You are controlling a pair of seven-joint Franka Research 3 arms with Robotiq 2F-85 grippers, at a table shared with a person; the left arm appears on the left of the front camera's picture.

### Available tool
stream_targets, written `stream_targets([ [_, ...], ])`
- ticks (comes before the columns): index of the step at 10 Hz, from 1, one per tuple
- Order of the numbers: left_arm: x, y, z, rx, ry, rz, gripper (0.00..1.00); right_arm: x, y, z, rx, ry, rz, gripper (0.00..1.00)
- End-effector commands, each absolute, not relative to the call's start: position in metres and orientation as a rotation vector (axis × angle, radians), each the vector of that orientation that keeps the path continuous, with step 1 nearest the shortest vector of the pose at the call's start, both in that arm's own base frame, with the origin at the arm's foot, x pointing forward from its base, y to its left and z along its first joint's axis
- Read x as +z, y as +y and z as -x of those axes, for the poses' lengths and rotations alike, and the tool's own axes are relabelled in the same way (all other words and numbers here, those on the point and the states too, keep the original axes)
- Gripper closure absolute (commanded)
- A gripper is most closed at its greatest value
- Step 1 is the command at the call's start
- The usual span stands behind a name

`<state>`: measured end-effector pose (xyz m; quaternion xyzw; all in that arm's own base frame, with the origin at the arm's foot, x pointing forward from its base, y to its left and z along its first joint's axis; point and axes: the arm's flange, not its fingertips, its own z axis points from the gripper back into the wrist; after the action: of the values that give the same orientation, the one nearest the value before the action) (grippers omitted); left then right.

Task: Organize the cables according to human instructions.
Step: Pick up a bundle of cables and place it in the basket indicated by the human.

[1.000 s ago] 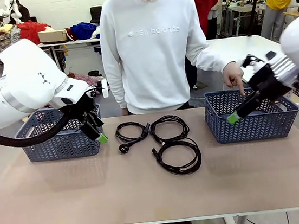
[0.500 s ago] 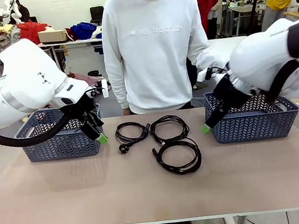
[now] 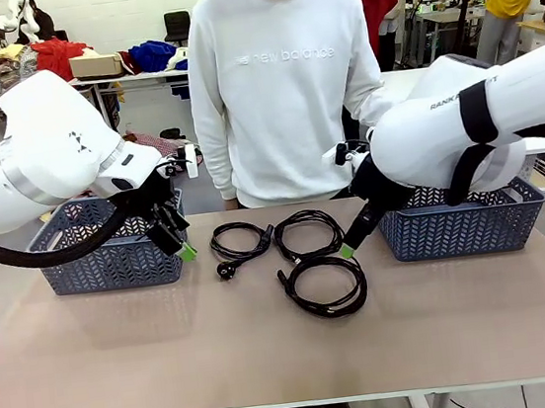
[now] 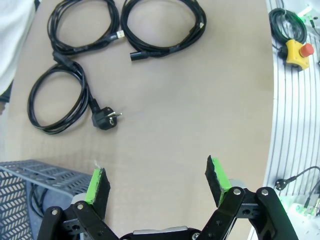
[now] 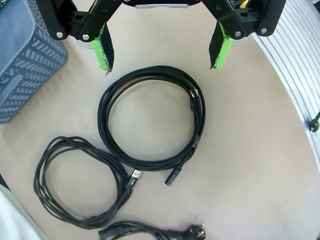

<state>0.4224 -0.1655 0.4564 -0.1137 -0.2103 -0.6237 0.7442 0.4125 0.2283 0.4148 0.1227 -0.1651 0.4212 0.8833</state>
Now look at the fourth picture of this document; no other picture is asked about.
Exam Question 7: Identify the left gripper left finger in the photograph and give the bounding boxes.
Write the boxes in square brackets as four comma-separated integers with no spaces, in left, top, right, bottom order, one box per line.
[37,167,121,240]

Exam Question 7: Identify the black Schuko plug power cable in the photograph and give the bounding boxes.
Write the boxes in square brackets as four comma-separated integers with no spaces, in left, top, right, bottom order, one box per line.
[27,49,123,136]

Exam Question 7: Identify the connector block with green light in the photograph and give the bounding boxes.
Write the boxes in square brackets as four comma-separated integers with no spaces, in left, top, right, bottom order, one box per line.
[291,193,320,219]

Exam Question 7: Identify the person in white sweatshirt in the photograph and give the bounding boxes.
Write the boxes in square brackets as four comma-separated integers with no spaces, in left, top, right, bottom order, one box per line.
[0,0,36,101]

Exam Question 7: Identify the yellow emergency stop button box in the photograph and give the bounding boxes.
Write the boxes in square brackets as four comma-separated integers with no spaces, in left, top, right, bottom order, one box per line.
[284,39,315,72]

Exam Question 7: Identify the black plug with thin cable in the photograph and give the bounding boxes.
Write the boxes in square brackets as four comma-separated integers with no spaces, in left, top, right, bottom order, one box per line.
[274,166,320,192]

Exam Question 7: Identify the black emergency stop cable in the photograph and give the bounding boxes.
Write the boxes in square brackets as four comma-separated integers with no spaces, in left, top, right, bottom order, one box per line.
[268,7,309,60]

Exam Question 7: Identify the black cable with barrel connector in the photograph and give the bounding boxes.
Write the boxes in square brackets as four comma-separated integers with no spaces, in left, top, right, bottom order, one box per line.
[121,0,207,63]

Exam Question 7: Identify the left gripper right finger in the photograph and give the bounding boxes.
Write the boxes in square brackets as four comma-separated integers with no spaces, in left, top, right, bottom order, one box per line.
[197,155,300,240]

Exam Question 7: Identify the aluminium slotted base plate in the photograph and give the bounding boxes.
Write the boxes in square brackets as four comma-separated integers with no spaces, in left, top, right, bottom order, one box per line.
[249,0,320,240]

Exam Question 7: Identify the black USB cable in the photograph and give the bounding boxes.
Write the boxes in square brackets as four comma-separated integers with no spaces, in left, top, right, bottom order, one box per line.
[47,0,126,56]

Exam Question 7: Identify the grey perforated plastic basket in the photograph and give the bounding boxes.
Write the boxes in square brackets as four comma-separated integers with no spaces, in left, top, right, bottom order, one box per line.
[0,159,95,240]

